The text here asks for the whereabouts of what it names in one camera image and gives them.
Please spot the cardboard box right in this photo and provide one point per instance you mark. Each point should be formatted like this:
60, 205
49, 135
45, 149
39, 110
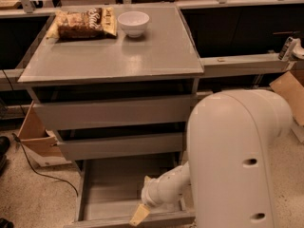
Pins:
290, 86

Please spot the grey middle drawer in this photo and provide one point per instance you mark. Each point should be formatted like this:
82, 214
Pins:
119, 141

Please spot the white bowl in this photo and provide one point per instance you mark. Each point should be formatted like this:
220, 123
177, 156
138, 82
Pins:
133, 23

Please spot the grey drawer cabinet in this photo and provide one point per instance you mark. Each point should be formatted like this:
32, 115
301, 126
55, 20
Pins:
164, 52

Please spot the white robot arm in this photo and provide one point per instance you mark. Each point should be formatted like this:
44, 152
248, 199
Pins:
228, 135

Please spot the brown snack bag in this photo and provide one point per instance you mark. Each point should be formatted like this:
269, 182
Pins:
92, 23

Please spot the grey top drawer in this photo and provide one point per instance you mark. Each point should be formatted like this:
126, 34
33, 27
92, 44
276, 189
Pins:
64, 107

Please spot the black shoe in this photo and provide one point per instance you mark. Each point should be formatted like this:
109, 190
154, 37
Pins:
4, 147

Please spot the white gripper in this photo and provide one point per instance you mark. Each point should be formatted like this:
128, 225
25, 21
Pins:
150, 194

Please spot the cardboard box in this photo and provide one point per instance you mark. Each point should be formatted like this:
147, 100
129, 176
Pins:
40, 144
290, 86

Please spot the cardboard box left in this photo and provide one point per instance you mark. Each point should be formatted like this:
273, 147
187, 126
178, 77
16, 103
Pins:
40, 144

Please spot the small device on rail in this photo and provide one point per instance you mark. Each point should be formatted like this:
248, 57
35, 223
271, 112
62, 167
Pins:
291, 50

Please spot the grey drawer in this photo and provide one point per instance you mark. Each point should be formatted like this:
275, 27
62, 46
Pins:
110, 191
64, 107
119, 141

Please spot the grey bottom drawer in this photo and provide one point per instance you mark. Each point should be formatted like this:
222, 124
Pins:
110, 191

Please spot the grey metal rail frame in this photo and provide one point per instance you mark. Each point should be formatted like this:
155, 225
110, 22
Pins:
233, 38

